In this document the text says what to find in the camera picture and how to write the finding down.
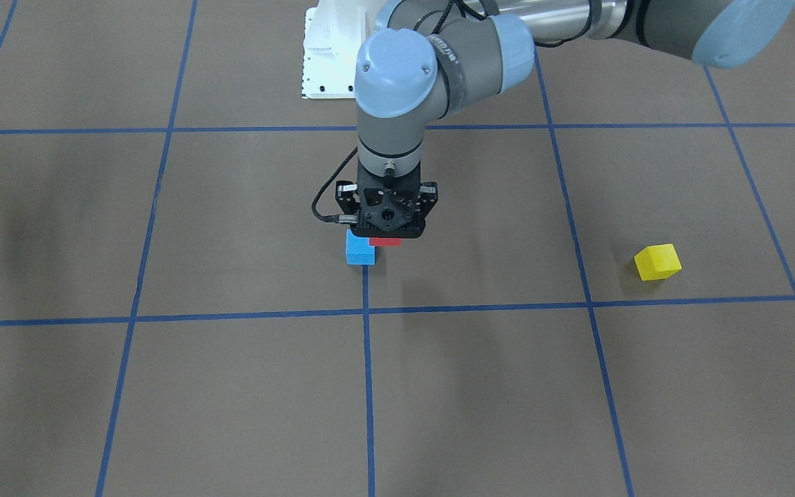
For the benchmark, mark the red cube block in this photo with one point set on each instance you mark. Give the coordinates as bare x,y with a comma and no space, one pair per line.
382,242

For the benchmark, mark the blue cube block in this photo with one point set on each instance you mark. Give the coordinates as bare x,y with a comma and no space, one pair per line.
358,251

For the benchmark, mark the yellow cube block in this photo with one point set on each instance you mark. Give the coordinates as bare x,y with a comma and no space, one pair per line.
657,262

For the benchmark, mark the white central pedestal column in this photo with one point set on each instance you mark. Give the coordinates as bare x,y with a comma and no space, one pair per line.
334,32

